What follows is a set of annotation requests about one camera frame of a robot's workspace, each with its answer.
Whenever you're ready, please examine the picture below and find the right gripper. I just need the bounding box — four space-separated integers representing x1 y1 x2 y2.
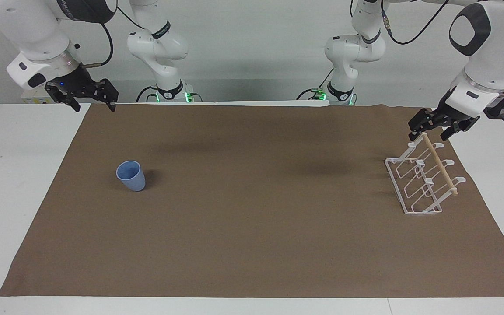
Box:
44 66 119 113

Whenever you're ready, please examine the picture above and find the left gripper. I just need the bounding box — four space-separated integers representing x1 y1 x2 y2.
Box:
408 89 481 142

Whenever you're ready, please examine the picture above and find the blue plastic cup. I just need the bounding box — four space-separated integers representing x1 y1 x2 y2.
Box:
116 160 147 192

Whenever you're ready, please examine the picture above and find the white wire cup holder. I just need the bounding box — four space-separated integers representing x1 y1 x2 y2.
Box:
384 133 467 215

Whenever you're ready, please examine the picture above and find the black cable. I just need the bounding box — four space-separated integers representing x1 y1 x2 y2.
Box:
136 85 160 104
80 21 115 69
296 68 335 101
381 0 452 46

